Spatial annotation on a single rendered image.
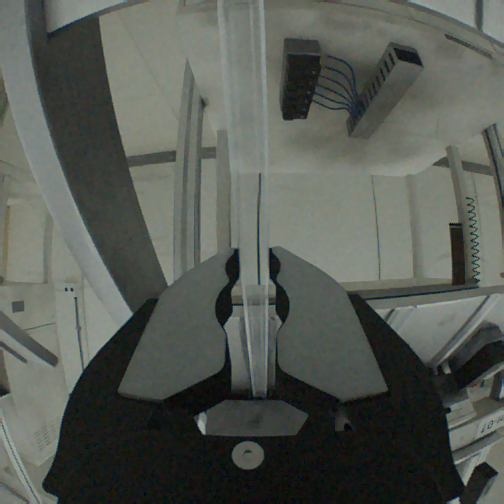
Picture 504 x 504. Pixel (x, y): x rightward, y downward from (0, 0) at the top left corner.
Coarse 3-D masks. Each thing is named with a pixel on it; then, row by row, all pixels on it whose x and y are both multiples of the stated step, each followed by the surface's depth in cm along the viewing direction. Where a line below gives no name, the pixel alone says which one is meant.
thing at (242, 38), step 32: (224, 0) 5; (256, 0) 5; (224, 32) 6; (256, 32) 6; (224, 64) 7; (256, 64) 7; (224, 96) 7; (256, 96) 7; (256, 128) 8; (256, 160) 9; (256, 192) 10; (256, 224) 11; (256, 256) 12; (256, 288) 13; (256, 320) 15; (256, 352) 18; (256, 384) 23
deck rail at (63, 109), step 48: (0, 0) 3; (0, 48) 5; (48, 48) 6; (96, 48) 9; (48, 96) 7; (96, 96) 11; (48, 144) 8; (96, 144) 11; (48, 192) 10; (96, 192) 12; (96, 240) 12; (144, 240) 18; (96, 288) 14; (144, 288) 18
